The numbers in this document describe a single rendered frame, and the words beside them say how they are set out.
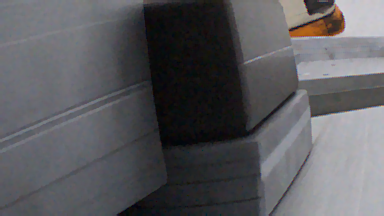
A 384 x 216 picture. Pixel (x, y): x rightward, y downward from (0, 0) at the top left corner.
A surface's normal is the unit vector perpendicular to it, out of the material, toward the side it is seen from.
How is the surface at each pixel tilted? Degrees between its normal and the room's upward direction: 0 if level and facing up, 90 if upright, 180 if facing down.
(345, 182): 43
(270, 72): 90
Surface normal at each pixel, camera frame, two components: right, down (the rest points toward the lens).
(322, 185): -0.15, -0.98
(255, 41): 0.95, -0.11
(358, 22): -0.29, -0.62
